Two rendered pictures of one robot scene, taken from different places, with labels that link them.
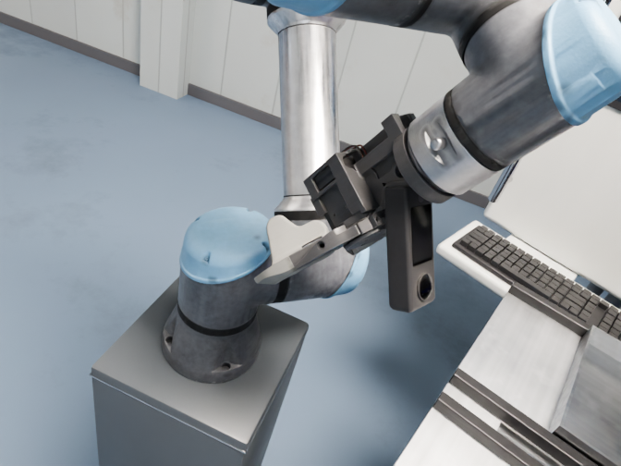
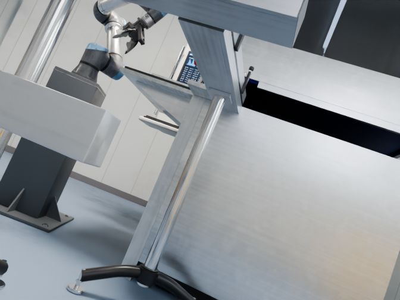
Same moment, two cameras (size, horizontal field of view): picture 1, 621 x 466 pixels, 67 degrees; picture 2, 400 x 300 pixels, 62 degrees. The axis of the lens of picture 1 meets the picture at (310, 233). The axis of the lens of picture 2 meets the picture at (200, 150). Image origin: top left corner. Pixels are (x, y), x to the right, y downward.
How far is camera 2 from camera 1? 1.80 m
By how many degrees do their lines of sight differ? 45
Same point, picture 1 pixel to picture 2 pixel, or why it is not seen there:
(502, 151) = (154, 16)
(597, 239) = not seen: hidden behind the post
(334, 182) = (128, 25)
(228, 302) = (97, 56)
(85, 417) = not seen: outside the picture
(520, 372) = not seen: hidden behind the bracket
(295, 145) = (111, 43)
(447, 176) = (147, 19)
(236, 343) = (94, 72)
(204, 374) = (86, 75)
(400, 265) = (140, 33)
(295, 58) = (112, 31)
